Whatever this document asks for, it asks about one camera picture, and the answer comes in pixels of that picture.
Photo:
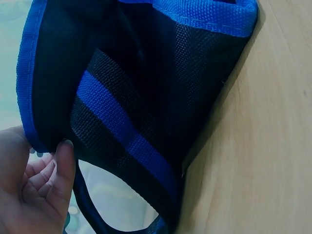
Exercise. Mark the person's left hand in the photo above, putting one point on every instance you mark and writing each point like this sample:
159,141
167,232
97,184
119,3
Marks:
29,200

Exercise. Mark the person's left thumb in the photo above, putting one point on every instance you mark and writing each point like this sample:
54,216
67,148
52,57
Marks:
12,140

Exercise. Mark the person's left fingers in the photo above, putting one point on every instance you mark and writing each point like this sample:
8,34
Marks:
65,163

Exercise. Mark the black and blue mesh bag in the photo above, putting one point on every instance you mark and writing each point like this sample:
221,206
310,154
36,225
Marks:
151,80

